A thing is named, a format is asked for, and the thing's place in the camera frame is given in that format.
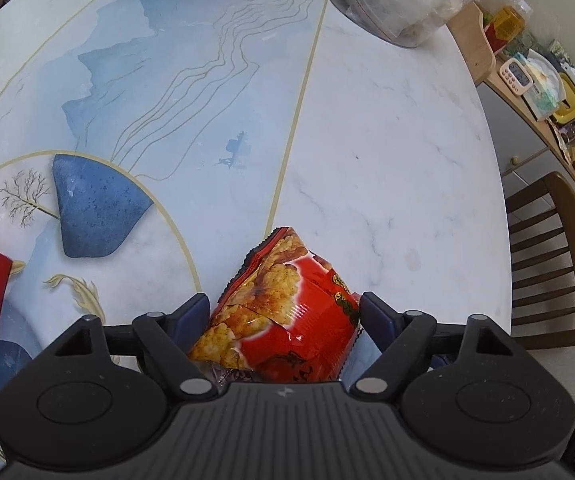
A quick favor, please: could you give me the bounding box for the light blue snack packet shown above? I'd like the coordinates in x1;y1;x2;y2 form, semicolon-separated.
340;330;383;387

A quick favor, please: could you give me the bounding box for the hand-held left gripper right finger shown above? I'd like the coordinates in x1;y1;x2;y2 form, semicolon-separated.
348;291;535;401

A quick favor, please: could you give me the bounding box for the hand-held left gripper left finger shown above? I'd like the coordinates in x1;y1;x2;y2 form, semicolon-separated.
30;292;218;401

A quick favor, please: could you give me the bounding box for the yellow container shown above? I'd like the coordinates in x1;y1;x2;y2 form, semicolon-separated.
549;79;575;127

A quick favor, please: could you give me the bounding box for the clear dome container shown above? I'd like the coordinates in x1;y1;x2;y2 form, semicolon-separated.
477;0;561;57

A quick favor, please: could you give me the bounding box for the light wooden shelf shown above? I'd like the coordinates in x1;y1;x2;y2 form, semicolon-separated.
446;0;575;197

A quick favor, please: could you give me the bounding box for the red rice cracker bag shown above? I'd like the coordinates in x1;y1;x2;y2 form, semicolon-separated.
188;226;361;385

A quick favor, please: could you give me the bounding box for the brown wooden chair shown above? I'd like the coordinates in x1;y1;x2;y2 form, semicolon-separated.
503;171;575;350

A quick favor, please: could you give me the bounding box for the white cabinet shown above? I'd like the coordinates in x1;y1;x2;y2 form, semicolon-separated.
476;80;575;221

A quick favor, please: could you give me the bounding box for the white kitchen timer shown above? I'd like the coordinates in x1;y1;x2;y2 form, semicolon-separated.
497;57;537;96

